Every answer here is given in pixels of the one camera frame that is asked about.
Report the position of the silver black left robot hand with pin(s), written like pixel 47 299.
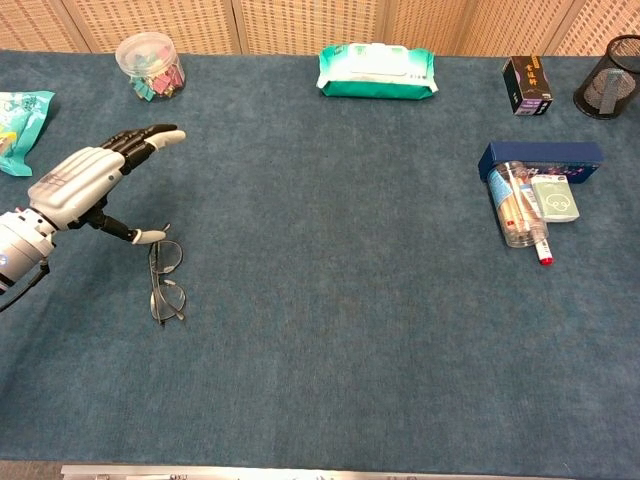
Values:
pixel 75 185

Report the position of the thin black metal eyeglasses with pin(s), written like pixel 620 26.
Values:
pixel 170 300

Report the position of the teal snack bag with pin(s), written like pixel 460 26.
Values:
pixel 20 130

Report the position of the clear jar of binder clips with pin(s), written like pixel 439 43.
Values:
pixel 150 65

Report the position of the woven rattan folding screen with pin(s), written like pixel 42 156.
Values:
pixel 300 25

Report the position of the green white wet wipes pack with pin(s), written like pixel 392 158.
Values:
pixel 375 75

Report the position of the clear plastic jar with tubes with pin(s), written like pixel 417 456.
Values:
pixel 515 215

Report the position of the black purple carton box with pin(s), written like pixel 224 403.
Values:
pixel 527 85

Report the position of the long navy blue box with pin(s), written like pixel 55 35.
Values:
pixel 545 152

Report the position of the white tube with red cap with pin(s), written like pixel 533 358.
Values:
pixel 545 255

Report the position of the pale green card pack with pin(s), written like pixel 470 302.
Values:
pixel 555 200

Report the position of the black mesh pen holder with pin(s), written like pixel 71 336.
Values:
pixel 590 97

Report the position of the grey strip in mesh holder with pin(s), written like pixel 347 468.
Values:
pixel 611 90

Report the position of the aluminium rail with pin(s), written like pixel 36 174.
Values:
pixel 300 472

